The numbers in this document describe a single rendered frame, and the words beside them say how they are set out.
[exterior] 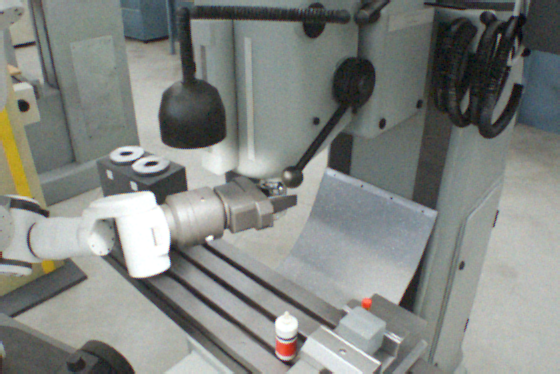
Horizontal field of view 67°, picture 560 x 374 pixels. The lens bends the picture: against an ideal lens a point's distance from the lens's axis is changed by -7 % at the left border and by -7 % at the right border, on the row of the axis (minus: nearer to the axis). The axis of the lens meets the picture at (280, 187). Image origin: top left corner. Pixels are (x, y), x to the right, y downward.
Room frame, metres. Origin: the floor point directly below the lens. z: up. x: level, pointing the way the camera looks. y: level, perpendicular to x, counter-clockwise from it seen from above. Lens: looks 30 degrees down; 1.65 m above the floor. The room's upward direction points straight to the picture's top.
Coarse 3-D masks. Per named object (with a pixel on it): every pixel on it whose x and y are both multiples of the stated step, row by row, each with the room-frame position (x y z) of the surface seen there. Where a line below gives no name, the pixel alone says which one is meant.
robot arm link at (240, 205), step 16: (240, 176) 0.69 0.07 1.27; (192, 192) 0.60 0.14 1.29; (208, 192) 0.60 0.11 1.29; (224, 192) 0.63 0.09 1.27; (240, 192) 0.64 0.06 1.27; (256, 192) 0.63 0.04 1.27; (208, 208) 0.58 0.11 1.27; (224, 208) 0.60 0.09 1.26; (240, 208) 0.59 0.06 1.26; (256, 208) 0.60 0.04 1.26; (272, 208) 0.60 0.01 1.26; (208, 224) 0.56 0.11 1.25; (224, 224) 0.60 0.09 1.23; (240, 224) 0.59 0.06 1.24; (256, 224) 0.60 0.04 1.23; (272, 224) 0.59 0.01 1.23; (208, 240) 0.56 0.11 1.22
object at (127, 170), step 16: (112, 160) 1.01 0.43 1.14; (128, 160) 1.00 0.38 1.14; (144, 160) 1.00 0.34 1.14; (160, 160) 1.00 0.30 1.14; (112, 176) 0.99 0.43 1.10; (128, 176) 0.95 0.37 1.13; (144, 176) 0.94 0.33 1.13; (160, 176) 0.94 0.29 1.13; (176, 176) 0.97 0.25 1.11; (112, 192) 1.00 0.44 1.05; (128, 192) 0.95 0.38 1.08; (160, 192) 0.92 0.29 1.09; (176, 192) 0.96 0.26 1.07
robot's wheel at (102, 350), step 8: (88, 344) 0.88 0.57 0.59; (96, 344) 0.87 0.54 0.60; (104, 344) 0.87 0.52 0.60; (88, 352) 0.85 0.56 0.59; (96, 352) 0.84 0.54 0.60; (104, 352) 0.84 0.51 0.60; (112, 352) 0.85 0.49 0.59; (104, 360) 0.82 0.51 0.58; (112, 360) 0.83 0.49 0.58; (120, 360) 0.84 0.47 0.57; (112, 368) 0.82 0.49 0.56; (120, 368) 0.82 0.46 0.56; (128, 368) 0.83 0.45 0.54
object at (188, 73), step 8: (184, 8) 0.45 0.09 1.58; (176, 16) 0.45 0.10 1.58; (184, 16) 0.45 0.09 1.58; (184, 24) 0.45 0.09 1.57; (184, 32) 0.45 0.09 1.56; (184, 40) 0.45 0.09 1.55; (184, 48) 0.44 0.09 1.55; (184, 56) 0.44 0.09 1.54; (192, 56) 0.45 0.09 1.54; (184, 64) 0.45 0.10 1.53; (192, 64) 0.45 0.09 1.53; (184, 72) 0.45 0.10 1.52; (192, 72) 0.45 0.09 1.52; (184, 80) 0.45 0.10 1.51; (192, 80) 0.45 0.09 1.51
